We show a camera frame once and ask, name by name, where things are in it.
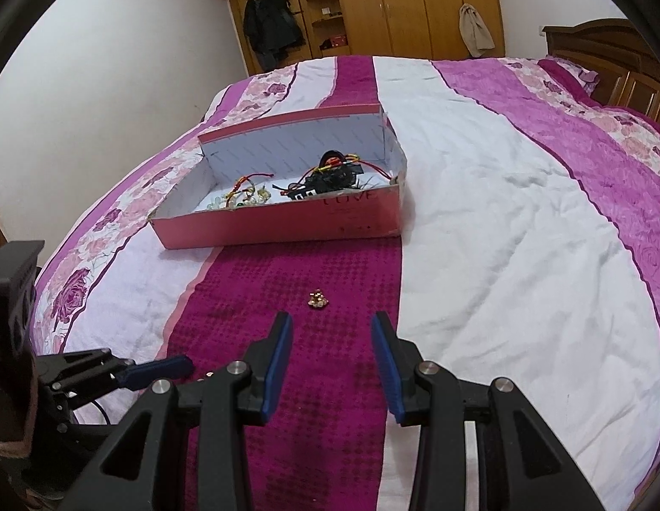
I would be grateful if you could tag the dark hanging jackets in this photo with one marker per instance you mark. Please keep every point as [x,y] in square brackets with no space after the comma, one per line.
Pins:
[271,26]

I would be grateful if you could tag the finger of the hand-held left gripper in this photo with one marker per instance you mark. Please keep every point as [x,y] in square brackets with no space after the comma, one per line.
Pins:
[80,367]
[154,371]

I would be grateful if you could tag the black white hair clip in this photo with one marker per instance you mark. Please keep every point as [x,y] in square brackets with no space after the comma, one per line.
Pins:
[301,194]

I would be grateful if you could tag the gold earring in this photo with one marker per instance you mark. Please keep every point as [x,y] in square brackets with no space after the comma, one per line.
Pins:
[316,299]

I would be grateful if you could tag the wooden wardrobe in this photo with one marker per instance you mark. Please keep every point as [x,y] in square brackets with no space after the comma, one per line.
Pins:
[404,5]

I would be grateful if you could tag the purple floral pillow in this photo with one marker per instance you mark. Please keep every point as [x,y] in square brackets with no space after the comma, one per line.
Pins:
[572,74]

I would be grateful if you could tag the wooden headboard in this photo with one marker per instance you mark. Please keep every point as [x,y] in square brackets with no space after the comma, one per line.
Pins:
[617,53]

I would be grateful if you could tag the red box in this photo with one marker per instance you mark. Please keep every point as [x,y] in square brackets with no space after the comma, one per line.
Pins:
[334,42]

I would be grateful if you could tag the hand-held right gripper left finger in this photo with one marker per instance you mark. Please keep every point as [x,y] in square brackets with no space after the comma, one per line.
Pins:
[277,367]

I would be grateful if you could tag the pink cardboard box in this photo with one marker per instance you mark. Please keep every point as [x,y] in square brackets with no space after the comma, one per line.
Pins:
[277,226]

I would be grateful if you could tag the beige hanging bag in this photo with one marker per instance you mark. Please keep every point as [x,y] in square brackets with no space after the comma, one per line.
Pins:
[475,32]

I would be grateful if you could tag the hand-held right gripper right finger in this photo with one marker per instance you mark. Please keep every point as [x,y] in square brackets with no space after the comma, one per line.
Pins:
[386,367]

